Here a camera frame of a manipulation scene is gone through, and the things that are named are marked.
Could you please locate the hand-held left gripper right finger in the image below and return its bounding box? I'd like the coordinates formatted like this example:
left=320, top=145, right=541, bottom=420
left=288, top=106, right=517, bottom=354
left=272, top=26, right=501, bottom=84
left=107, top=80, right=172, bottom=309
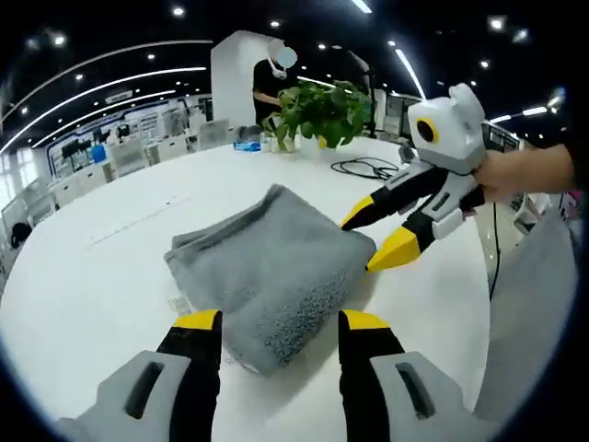
left=339, top=308, right=499, bottom=442

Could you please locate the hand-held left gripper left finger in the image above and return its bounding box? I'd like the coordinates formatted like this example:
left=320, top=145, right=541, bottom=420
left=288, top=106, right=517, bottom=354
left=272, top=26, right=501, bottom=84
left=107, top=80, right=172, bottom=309
left=53, top=308, right=224, bottom=442

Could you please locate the grey towel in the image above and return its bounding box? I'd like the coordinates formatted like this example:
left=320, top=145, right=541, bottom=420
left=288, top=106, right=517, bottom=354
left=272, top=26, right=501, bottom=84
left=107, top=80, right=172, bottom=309
left=164, top=183, right=377, bottom=378

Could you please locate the person's right hand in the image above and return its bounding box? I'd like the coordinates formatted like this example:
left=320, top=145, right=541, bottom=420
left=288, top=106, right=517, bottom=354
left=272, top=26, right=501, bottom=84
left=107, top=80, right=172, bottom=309
left=472, top=148, right=522, bottom=204

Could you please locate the potted green plant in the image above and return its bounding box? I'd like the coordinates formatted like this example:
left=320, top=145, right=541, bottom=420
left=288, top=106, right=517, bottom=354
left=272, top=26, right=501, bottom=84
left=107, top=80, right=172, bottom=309
left=260, top=79, right=373, bottom=151

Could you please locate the white table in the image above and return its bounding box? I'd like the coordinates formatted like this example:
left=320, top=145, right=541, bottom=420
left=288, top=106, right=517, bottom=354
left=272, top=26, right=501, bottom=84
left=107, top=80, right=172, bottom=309
left=0, top=136, right=492, bottom=423

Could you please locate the coiled black cable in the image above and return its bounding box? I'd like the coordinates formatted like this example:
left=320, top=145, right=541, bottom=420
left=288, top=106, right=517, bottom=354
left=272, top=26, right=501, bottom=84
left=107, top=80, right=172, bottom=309
left=331, top=157, right=402, bottom=181

